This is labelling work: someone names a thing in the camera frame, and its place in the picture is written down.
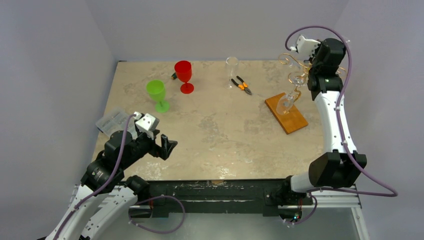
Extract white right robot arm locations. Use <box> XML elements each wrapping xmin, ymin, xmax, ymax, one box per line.
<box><xmin>280</xmin><ymin>35</ymin><xmax>367</xmax><ymax>204</ymax></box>

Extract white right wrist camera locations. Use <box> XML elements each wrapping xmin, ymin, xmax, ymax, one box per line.
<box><xmin>289</xmin><ymin>34</ymin><xmax>322</xmax><ymax>57</ymax></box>

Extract red plastic goblet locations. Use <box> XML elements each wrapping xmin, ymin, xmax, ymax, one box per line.
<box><xmin>174</xmin><ymin>60</ymin><xmax>194</xmax><ymax>94</ymax></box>

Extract clear tall flute glass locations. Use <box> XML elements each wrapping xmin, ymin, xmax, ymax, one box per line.
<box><xmin>225</xmin><ymin>56</ymin><xmax>239</xmax><ymax>89</ymax></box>

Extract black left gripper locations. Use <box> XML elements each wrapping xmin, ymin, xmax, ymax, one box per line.
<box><xmin>120</xmin><ymin>128</ymin><xmax>177</xmax><ymax>169</ymax></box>

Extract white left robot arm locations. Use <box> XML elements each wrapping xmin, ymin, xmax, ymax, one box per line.
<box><xmin>45</xmin><ymin>130</ymin><xmax>178</xmax><ymax>240</ymax></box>

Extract orange black pliers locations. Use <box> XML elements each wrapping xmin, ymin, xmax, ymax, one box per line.
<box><xmin>230</xmin><ymin>75</ymin><xmax>253</xmax><ymax>95</ymax></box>

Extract gold wire glass rack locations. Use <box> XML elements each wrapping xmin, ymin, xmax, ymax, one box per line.
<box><xmin>278</xmin><ymin>53</ymin><xmax>347</xmax><ymax>100</ymax></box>

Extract green plastic goblet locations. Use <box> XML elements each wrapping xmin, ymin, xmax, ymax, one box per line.
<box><xmin>146</xmin><ymin>79</ymin><xmax>170</xmax><ymax>113</ymax></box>

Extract clear plastic screw box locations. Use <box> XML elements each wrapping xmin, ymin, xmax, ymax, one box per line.
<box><xmin>95</xmin><ymin>107</ymin><xmax>129</xmax><ymax>137</ymax></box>

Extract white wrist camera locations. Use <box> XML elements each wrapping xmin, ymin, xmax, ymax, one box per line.
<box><xmin>133</xmin><ymin>111</ymin><xmax>160</xmax><ymax>140</ymax></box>
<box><xmin>289</xmin><ymin>34</ymin><xmax>322</xmax><ymax>57</ymax></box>

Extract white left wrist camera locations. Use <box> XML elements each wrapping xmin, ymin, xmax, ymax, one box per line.
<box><xmin>133</xmin><ymin>111</ymin><xmax>160</xmax><ymax>140</ymax></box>

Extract clear champagne flute with label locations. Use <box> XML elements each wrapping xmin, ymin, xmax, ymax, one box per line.
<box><xmin>275</xmin><ymin>71</ymin><xmax>308</xmax><ymax>115</ymax></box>

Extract wooden rack base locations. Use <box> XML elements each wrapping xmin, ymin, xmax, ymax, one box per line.
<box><xmin>264</xmin><ymin>92</ymin><xmax>309</xmax><ymax>135</ymax></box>

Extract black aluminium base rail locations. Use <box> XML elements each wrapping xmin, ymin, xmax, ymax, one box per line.
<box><xmin>71</xmin><ymin>178</ymin><xmax>362</xmax><ymax>220</ymax></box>

